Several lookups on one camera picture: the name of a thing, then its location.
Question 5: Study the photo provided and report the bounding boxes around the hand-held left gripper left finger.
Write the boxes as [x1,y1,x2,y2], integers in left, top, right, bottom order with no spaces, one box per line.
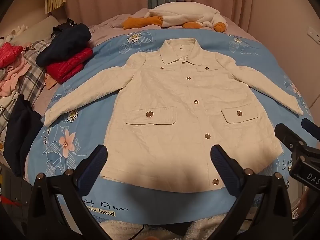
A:
[26,144,110,240]

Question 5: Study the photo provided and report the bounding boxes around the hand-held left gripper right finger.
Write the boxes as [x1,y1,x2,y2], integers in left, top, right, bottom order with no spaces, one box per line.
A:
[210,144,294,240]

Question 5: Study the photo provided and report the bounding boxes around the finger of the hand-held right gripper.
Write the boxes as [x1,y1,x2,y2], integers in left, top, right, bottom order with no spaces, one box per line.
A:
[301,118,320,140]
[274,123,307,155]

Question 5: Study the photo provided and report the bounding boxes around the white quilted jacket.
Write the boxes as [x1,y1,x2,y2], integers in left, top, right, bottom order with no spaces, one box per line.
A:
[44,38,304,193]

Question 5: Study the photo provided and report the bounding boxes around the dark navy hanging garment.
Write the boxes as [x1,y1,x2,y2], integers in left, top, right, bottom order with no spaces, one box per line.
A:
[3,94,43,178]

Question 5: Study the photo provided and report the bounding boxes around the grey bedside cabinet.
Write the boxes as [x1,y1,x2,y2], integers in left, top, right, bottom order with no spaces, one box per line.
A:
[0,164,34,220]

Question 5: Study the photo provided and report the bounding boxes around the beige patterned cloth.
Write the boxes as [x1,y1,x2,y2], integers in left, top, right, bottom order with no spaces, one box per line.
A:
[45,73,58,90]

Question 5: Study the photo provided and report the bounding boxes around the red folded quilted jacket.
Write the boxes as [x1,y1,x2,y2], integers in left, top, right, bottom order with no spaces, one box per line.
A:
[46,47,94,84]

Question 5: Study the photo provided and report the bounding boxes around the blue floral blanket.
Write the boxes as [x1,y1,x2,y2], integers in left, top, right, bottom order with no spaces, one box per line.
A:
[25,27,313,230]

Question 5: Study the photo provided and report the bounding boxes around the plaid bedding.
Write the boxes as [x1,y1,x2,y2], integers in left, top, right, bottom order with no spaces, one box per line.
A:
[0,39,53,140]

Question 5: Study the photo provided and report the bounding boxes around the pink garment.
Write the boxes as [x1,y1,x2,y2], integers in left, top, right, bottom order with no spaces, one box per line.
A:
[0,55,32,99]

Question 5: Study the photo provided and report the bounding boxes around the navy folded garment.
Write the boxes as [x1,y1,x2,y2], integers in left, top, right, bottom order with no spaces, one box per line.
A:
[35,23,92,67]

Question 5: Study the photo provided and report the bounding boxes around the red crumpled puffer jacket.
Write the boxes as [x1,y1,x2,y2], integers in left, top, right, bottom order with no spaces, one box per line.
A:
[0,42,23,68]

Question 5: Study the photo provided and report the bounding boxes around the black crumpled garment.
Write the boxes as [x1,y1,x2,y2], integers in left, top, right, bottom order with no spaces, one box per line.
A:
[52,19,77,34]

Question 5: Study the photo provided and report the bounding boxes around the beige pillow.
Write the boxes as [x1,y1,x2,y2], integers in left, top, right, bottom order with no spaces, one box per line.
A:
[10,15,58,45]

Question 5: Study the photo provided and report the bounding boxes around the white goose plush toy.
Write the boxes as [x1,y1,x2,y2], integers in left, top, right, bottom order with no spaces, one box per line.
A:
[122,1,228,33]

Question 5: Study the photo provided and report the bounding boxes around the black cable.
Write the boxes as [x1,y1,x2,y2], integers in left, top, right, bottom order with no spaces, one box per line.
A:
[129,224,146,240]

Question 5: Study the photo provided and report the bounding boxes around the white wall socket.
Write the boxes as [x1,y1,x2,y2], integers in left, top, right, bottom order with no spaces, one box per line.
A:
[307,26,320,43]

